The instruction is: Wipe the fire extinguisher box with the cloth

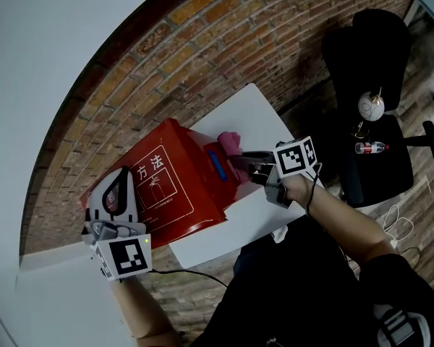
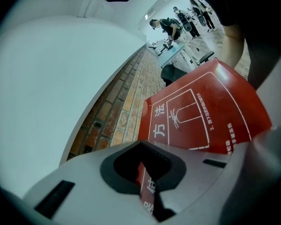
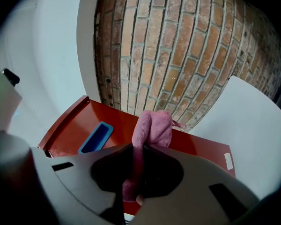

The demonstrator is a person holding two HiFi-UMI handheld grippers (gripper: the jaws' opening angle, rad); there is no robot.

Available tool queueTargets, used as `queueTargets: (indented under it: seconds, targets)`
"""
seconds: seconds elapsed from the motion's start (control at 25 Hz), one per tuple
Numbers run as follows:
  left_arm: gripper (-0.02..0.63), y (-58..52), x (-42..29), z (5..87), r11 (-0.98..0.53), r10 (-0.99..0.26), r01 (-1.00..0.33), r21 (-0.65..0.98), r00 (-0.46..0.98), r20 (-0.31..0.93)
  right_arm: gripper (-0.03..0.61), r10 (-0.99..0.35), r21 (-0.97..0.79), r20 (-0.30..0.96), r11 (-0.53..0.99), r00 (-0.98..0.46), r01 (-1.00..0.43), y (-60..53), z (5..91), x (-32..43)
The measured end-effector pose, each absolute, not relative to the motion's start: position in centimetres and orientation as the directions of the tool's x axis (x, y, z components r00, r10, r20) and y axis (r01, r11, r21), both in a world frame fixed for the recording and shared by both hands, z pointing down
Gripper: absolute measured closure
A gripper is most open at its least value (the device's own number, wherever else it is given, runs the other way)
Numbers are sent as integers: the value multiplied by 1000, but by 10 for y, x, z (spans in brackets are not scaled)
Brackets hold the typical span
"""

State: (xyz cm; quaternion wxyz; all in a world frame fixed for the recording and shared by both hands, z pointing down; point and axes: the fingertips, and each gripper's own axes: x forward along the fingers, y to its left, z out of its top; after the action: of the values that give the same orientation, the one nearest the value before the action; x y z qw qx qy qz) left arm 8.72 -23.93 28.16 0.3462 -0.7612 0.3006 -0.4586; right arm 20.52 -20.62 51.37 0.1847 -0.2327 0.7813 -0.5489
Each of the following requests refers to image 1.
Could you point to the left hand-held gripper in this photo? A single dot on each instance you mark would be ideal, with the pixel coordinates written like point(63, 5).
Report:
point(128, 255)

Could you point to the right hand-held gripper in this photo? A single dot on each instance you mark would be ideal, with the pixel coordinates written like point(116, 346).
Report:
point(293, 159)

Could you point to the pink cloth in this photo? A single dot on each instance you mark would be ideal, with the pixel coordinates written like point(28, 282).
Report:
point(229, 141)

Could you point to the red fire extinguisher box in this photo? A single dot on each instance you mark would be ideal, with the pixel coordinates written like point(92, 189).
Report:
point(191, 172)

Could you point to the person's right forearm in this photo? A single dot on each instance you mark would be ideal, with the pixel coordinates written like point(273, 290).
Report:
point(351, 226)

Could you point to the person's left forearm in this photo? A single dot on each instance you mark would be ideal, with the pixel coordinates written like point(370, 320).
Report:
point(144, 313)

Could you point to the person's right hand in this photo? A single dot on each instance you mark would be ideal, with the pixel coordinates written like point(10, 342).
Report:
point(300, 190)

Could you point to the gold ornament stand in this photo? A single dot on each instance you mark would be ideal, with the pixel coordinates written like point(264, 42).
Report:
point(360, 129)

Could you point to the plastic bottle with red label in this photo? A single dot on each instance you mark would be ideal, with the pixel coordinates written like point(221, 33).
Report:
point(370, 147)

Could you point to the white round ornament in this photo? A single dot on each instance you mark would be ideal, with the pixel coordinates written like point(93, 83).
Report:
point(370, 107)

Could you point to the person's dark shirt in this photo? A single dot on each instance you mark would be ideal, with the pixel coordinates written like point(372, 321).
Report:
point(293, 295)

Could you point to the black office chair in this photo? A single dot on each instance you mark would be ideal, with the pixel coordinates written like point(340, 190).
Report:
point(369, 49)

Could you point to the person's grey white shoe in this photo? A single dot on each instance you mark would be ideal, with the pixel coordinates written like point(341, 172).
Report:
point(401, 329)

